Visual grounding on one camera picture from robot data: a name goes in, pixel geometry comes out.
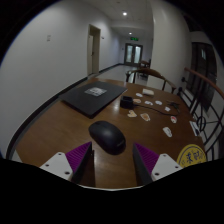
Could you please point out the small red white sticker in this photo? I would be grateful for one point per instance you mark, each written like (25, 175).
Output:
(173, 119)

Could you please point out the glazed double door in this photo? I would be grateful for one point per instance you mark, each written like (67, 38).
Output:
(133, 54)

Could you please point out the small white flat box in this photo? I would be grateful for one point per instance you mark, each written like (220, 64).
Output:
(148, 92)

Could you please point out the round yellow mouse pad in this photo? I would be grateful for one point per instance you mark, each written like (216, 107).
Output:
(191, 156)

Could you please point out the dark closed laptop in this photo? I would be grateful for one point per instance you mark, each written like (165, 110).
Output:
(93, 96)

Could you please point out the black railing with wooden handrail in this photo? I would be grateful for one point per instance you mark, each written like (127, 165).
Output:
(203, 80)

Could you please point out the white notepad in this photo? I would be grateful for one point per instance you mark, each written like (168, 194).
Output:
(194, 128)

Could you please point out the green exit sign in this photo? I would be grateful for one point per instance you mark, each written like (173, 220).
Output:
(134, 38)

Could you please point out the black computer mouse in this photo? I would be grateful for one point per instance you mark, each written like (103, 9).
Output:
(107, 136)

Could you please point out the brown wooden chair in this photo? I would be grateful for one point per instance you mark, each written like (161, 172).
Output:
(150, 72)

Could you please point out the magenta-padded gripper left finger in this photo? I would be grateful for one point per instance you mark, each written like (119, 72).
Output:
(78, 156)

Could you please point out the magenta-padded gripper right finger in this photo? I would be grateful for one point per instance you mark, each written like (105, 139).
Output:
(146, 158)

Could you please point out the pale side door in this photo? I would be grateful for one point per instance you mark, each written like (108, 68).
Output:
(94, 50)

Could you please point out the dark framed window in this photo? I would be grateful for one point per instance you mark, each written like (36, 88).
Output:
(201, 73)

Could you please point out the small orange white sticker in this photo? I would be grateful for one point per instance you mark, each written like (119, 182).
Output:
(145, 116)
(132, 114)

